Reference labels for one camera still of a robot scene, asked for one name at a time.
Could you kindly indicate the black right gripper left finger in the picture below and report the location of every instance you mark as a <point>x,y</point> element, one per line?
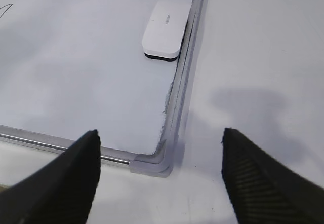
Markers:
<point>60,192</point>

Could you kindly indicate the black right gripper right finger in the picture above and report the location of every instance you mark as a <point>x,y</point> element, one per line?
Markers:
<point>262,190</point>

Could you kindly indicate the white whiteboard eraser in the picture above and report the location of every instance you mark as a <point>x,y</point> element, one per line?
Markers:
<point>165,29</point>

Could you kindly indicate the whiteboard with aluminium frame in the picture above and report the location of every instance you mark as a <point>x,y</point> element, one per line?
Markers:
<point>71,66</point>

